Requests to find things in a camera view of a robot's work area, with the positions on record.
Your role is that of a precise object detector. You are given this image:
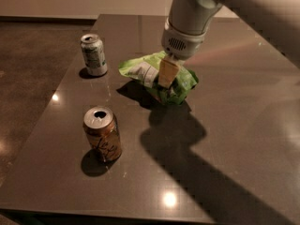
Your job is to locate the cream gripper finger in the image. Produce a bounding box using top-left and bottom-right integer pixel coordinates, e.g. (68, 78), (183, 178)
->
(158, 55), (180, 89)

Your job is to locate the green rice chip bag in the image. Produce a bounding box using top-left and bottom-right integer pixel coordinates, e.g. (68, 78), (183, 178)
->
(118, 51), (199, 105)

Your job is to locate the green white 7up can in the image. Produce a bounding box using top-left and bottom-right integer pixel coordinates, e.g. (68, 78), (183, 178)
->
(81, 34), (108, 77)

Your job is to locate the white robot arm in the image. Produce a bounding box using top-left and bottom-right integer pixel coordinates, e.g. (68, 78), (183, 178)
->
(158, 0), (300, 88)

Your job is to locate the brown gold soda can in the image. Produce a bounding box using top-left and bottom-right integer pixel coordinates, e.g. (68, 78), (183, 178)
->
(82, 106), (122, 163)

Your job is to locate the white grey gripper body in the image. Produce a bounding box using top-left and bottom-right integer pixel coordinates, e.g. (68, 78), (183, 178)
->
(161, 20), (205, 60)

